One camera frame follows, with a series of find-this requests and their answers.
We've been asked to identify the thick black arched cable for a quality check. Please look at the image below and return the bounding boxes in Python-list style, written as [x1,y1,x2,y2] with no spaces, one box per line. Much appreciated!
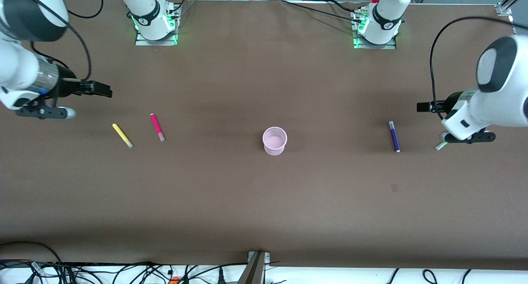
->
[0,241,63,264]

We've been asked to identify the aluminium corner bracket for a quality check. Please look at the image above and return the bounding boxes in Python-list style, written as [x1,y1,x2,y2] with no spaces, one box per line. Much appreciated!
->
[495,0,517,16]

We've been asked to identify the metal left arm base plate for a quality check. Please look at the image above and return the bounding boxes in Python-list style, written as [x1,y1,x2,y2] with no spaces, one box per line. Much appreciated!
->
[353,36,397,50]

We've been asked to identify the pink cup holder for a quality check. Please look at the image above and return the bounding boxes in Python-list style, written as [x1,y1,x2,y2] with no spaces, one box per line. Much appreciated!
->
[262,126,288,156]

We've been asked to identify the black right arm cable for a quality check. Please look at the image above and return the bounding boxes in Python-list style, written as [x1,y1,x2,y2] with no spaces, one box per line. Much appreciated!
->
[12,0,104,82]

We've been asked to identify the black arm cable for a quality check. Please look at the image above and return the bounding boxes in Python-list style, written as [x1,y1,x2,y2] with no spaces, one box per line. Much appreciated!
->
[12,0,104,82]
[429,15,528,113]

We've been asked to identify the metal table edge bracket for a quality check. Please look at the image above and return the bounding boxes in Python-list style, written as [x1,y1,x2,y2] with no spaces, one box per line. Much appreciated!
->
[237,251,271,284]

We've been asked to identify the tangled black floor cables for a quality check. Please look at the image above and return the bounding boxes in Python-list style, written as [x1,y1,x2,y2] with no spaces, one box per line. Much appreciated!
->
[0,259,249,284]

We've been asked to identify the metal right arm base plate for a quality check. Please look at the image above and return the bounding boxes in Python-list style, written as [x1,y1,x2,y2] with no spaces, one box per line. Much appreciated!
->
[135,28,179,46]

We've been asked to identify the purple pen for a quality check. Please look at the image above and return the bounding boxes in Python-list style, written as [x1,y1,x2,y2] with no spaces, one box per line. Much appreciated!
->
[388,120,401,153]

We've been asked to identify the black cable across table edge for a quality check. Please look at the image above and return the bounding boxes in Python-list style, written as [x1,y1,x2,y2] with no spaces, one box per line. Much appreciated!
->
[280,0,364,24]

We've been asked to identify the pink pen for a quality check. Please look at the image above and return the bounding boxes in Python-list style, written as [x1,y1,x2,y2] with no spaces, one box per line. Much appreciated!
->
[150,113,165,142]

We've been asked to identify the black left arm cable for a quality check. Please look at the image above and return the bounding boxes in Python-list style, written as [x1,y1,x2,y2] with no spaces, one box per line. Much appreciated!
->
[429,15,528,113]

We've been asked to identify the yellow pen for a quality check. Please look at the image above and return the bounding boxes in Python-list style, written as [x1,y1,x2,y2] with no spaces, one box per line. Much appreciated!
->
[112,123,134,149]

